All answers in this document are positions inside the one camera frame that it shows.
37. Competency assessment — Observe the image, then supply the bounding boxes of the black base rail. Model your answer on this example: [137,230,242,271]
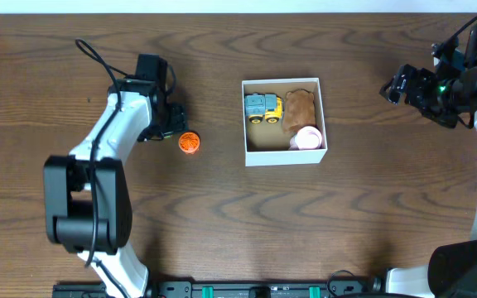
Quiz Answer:
[51,276,384,298]

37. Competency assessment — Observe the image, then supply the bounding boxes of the brown plush bear toy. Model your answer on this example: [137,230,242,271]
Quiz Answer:
[282,89,316,133]

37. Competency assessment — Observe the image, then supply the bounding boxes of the yellow grey toy truck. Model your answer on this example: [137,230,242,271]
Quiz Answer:
[244,94,284,124]

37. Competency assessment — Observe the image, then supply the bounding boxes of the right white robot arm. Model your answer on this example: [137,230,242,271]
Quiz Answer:
[380,61,477,297]

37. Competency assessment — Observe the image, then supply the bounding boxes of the orange mesh ball toy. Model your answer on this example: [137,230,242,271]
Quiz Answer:
[178,132,200,154]

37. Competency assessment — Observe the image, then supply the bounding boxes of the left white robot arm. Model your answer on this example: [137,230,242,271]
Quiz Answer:
[43,77,184,297]

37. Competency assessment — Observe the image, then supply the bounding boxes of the white cardboard box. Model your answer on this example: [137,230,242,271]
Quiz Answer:
[242,78,328,166]

